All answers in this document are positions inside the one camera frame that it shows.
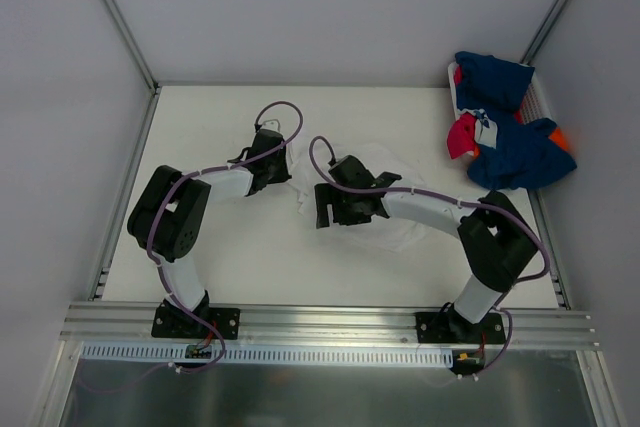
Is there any white t shirt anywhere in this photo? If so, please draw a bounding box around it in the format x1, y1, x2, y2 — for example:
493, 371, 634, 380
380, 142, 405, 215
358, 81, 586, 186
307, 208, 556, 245
287, 141, 436, 256

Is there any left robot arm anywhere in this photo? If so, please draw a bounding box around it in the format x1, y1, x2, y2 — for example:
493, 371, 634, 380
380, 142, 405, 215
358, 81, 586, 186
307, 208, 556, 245
127, 127, 290, 337

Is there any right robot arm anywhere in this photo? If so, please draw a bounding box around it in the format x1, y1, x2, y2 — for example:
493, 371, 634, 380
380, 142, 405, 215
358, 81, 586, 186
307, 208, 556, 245
314, 155, 549, 343

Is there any pink t shirt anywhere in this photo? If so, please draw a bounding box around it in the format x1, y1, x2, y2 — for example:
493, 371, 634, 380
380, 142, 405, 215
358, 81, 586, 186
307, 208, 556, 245
446, 113, 479, 159

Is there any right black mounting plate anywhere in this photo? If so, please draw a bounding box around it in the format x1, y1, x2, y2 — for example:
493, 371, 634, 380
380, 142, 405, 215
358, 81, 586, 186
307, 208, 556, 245
414, 308, 506, 345

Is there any black mounting plate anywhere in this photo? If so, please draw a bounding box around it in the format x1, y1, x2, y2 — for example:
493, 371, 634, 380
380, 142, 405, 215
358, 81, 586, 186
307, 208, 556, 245
414, 308, 506, 345
151, 302, 241, 340

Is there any blue t shirt pile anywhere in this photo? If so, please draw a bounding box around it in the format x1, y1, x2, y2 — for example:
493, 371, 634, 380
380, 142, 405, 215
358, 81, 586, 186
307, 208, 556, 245
455, 51, 577, 190

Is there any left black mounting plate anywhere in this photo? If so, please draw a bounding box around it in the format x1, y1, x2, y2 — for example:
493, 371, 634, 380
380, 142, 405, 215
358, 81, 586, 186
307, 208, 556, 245
151, 302, 241, 340

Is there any white plastic basket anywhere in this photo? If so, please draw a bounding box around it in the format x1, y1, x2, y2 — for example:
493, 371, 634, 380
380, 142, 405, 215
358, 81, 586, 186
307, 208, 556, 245
447, 62, 553, 124

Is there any orange t shirt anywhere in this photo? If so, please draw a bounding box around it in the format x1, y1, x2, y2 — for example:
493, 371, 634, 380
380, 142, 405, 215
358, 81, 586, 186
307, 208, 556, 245
547, 127, 571, 155

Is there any white slotted cable duct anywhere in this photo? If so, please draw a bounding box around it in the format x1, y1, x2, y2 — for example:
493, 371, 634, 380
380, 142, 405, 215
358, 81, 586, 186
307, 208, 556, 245
81, 342, 453, 369

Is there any aluminium front rail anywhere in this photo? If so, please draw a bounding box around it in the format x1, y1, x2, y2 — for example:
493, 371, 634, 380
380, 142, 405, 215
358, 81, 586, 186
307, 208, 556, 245
60, 301, 602, 351

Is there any left corner aluminium post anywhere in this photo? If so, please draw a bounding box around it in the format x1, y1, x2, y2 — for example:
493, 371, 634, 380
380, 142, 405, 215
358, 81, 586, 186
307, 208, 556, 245
99, 0, 159, 93

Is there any corner aluminium post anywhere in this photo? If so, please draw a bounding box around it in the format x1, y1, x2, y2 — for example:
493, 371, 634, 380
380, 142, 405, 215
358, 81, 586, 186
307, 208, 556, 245
520, 0, 571, 64
99, 0, 159, 93

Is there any right corner aluminium post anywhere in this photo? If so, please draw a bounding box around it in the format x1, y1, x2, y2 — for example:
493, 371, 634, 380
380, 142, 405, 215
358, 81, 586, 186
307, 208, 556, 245
520, 0, 571, 64

